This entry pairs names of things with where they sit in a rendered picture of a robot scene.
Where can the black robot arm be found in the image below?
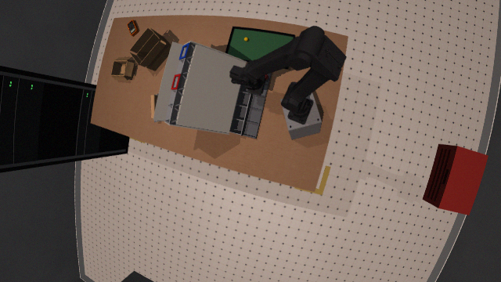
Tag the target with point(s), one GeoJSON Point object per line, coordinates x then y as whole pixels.
{"type": "Point", "coordinates": [311, 47]}

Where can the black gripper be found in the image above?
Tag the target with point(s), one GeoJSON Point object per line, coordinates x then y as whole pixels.
{"type": "Point", "coordinates": [259, 89]}

